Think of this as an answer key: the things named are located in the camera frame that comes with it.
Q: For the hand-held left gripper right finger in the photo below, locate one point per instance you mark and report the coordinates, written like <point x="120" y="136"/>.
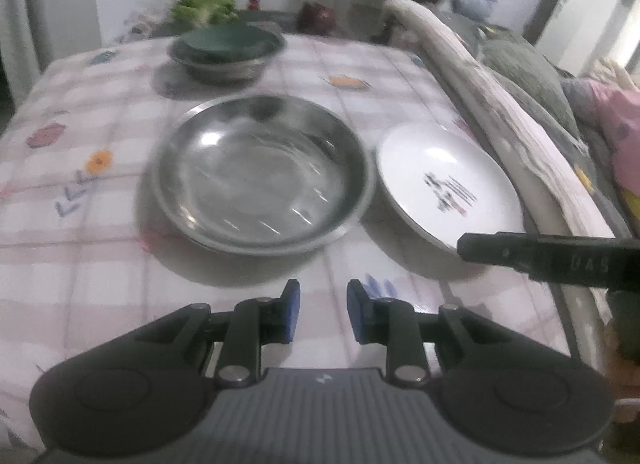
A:
<point x="357" y="311"/>

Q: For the green napa cabbage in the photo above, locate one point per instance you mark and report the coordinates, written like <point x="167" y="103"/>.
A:
<point x="205" y="8"/>

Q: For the person's right hand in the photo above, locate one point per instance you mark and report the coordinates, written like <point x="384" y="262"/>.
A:
<point x="625" y="369"/>

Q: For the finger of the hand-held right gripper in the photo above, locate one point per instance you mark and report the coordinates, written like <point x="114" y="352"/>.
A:
<point x="495" y="249"/>

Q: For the plaid teapot print tablecloth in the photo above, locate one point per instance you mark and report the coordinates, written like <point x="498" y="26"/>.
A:
<point x="100" y="244"/>

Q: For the green ceramic bowl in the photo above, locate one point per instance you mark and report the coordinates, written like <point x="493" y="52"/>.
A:
<point x="225" y="41"/>

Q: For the grey pillow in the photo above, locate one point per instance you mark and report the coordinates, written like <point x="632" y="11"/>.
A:
<point x="530" y="78"/>

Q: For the white printed ceramic plate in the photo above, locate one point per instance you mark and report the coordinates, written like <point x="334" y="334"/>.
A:
<point x="425" y="168"/>

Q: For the pink blanket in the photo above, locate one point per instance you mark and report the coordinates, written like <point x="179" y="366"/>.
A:
<point x="622" y="133"/>

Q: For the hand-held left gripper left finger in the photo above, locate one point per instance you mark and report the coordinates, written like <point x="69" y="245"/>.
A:
<point x="292" y="311"/>

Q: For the wide stainless steel bowl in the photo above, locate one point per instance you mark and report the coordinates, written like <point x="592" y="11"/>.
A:
<point x="225" y="72"/>

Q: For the rolled white mat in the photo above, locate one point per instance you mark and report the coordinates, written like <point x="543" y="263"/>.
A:
<point x="490" y="93"/>

